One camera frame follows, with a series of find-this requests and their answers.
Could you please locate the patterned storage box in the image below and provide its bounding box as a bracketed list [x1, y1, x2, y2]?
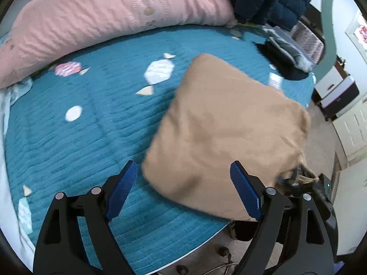
[290, 21, 325, 64]

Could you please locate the teal quilted bedspread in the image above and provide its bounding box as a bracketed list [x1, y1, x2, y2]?
[4, 25, 314, 274]

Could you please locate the white black box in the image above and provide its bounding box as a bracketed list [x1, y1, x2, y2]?
[312, 63, 359, 121]

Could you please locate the tan beige jacket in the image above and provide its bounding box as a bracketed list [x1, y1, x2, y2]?
[142, 53, 310, 221]

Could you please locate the dark folded clothes pile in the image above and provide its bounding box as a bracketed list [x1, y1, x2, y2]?
[256, 25, 316, 81]

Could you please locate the pink quilted duvet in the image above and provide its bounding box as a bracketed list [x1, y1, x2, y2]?
[1, 0, 236, 88]

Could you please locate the white cabinet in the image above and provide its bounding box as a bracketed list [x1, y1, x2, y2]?
[333, 95, 366, 160]

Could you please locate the white sheet at bedside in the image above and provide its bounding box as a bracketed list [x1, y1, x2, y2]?
[1, 77, 35, 271]

